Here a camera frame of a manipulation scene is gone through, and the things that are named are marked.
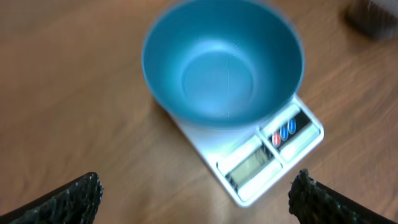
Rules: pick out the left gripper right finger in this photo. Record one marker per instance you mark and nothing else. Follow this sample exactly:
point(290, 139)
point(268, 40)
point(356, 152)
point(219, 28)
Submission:
point(314, 203)

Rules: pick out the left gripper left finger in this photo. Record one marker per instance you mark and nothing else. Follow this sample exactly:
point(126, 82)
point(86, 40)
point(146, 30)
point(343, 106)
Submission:
point(75, 202)

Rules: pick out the white digital kitchen scale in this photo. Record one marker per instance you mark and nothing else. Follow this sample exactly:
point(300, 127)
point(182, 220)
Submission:
point(249, 161)

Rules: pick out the blue bowl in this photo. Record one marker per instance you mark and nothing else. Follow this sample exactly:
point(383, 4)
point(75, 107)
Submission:
point(222, 63)

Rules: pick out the clear plastic container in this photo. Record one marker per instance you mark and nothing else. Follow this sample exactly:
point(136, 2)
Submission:
point(376, 19)

